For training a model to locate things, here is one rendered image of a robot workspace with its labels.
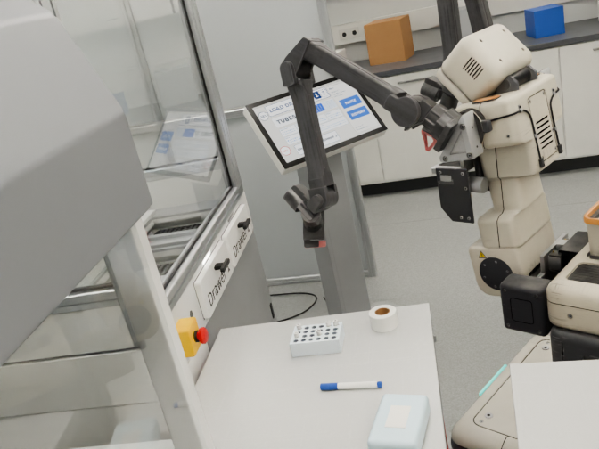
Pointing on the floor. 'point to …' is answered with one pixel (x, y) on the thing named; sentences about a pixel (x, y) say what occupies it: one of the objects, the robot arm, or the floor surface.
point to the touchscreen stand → (340, 249)
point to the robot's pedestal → (556, 404)
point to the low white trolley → (296, 435)
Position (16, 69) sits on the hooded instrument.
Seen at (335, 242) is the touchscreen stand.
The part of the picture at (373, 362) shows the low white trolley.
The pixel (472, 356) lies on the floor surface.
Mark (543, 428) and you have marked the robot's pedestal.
